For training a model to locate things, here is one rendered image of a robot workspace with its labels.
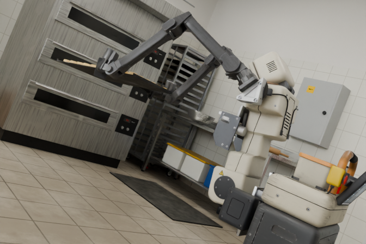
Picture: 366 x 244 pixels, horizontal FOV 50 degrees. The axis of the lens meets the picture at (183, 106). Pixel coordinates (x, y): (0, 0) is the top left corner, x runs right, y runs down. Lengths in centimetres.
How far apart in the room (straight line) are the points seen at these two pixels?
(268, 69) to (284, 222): 68
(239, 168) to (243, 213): 22
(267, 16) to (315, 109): 180
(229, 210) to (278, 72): 64
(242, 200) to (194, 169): 317
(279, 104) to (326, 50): 336
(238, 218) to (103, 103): 306
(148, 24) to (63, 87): 122
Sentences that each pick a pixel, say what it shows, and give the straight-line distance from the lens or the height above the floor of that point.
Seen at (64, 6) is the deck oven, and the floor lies 145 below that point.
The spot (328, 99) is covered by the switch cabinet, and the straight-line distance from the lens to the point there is 456.
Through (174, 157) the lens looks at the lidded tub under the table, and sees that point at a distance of 512.
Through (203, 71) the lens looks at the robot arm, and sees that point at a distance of 236.
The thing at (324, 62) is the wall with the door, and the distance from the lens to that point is 500.
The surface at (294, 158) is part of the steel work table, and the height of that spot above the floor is 92.
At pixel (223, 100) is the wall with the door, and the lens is 568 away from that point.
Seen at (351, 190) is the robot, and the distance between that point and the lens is 165.
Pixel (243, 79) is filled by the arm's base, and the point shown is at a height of 112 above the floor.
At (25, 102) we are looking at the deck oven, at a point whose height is 43.
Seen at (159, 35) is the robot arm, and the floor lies 121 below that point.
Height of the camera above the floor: 88
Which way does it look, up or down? 1 degrees up
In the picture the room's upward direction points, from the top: 22 degrees clockwise
